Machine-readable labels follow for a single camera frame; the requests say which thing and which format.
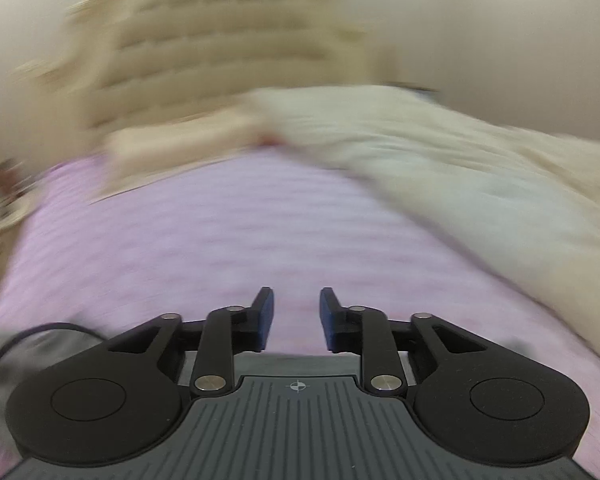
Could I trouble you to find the cream duvet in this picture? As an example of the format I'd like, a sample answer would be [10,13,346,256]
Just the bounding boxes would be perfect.
[247,84,600,361]

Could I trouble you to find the cream tufted headboard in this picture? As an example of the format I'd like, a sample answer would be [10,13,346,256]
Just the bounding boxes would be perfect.
[20,0,373,133]

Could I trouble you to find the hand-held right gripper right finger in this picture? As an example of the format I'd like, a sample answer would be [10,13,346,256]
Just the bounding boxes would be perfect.
[319,286,486,393]

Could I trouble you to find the cream nightstand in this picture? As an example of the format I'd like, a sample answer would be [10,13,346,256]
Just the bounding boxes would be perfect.
[0,157,48,243]

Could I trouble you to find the black cable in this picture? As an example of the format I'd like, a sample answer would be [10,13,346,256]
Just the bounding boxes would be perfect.
[0,322,105,386]

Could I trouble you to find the pink patterned bedsheet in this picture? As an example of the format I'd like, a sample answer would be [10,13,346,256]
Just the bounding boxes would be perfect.
[0,152,600,480]

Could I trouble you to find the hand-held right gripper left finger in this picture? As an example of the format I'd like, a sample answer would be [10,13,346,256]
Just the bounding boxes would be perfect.
[107,286,276,394]

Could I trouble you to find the cream pillow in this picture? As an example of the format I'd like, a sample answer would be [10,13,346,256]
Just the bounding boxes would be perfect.
[102,102,283,198]

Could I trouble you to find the grey pants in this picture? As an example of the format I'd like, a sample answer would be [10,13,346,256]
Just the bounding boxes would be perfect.
[0,329,108,441]

